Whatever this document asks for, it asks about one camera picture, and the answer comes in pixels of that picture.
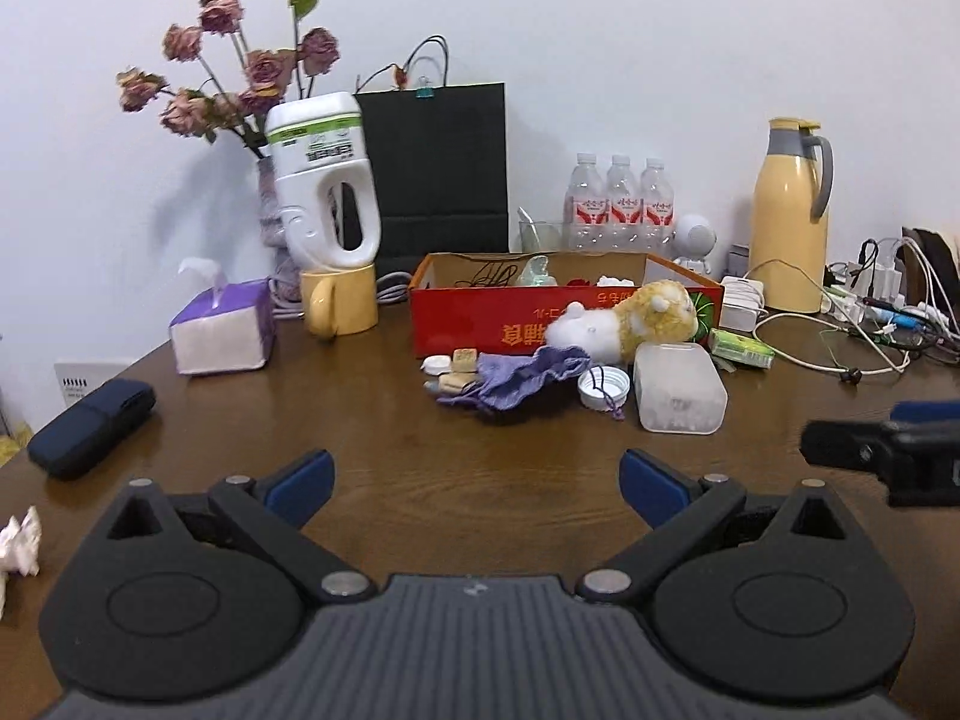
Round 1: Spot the frosted cotton swab box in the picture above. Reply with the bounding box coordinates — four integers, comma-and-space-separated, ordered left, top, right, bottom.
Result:
633, 343, 727, 436

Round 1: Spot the white jar lid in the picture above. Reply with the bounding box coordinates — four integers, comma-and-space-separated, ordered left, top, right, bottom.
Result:
578, 364, 631, 415

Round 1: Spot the yellow white plush toy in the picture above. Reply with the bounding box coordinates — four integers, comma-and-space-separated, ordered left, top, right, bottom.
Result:
544, 280, 698, 364

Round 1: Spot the small white cap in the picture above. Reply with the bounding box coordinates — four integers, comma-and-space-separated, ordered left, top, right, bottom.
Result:
420, 355, 452, 377

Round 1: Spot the purple knit pouch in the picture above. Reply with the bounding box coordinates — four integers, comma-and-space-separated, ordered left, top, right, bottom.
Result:
438, 346, 592, 416

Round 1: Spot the beige eraser block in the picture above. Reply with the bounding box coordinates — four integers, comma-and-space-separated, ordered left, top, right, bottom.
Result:
449, 348, 478, 374

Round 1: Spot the white tissue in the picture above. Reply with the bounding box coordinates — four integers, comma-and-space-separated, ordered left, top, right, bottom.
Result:
596, 277, 636, 288

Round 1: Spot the clear plastic bag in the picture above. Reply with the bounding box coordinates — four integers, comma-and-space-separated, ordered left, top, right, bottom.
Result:
514, 254, 558, 288

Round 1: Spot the paper ball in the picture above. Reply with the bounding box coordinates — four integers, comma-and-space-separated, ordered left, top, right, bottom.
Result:
0, 505, 43, 614

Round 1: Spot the power strip with chargers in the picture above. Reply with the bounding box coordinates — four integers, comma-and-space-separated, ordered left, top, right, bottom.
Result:
823, 227, 958, 367

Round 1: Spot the green small carton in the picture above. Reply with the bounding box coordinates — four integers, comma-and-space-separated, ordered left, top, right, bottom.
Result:
708, 328, 775, 371

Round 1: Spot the purple tissue pack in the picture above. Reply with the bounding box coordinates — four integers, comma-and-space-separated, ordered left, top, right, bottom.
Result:
169, 257, 275, 377

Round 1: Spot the yellow mug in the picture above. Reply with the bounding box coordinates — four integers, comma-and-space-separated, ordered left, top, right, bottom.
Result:
299, 265, 379, 340

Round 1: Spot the yellow thermos jug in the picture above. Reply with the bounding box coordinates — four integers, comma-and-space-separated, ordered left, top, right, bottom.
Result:
747, 117, 835, 316

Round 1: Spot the navy glasses case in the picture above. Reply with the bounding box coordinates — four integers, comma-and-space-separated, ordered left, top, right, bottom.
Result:
28, 379, 156, 481

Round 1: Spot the red cardboard box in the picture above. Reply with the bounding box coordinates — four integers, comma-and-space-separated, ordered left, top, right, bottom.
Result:
409, 252, 722, 358

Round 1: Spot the white robot figurine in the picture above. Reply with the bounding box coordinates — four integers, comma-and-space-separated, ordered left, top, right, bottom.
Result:
672, 213, 718, 277

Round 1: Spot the water bottle middle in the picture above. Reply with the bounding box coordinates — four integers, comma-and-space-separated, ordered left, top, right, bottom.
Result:
605, 154, 643, 252

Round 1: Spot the water bottle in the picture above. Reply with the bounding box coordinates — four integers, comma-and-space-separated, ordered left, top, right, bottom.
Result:
605, 154, 643, 252
563, 153, 608, 250
640, 158, 675, 255

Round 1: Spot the water bottle left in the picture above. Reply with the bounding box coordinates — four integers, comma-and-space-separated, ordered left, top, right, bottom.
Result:
563, 153, 608, 250

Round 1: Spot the glass cup with spoon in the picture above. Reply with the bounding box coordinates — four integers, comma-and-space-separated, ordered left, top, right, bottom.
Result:
517, 206, 565, 254

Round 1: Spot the water bottle right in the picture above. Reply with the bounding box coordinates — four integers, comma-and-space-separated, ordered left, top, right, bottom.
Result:
640, 158, 675, 255

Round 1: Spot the white detergent jug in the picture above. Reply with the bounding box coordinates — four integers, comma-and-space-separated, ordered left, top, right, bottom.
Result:
265, 91, 381, 270

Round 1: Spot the black paper bag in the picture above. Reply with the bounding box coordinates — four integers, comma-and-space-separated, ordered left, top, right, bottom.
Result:
351, 32, 513, 280

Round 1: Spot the dried rose bouquet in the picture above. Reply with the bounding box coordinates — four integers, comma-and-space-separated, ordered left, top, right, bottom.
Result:
116, 0, 340, 160

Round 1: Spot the white earphone cable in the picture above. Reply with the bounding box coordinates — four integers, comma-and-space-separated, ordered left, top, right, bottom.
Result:
753, 257, 913, 384

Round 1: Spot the white charger with cable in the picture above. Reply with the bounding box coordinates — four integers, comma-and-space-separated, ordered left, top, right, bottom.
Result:
719, 275, 766, 335

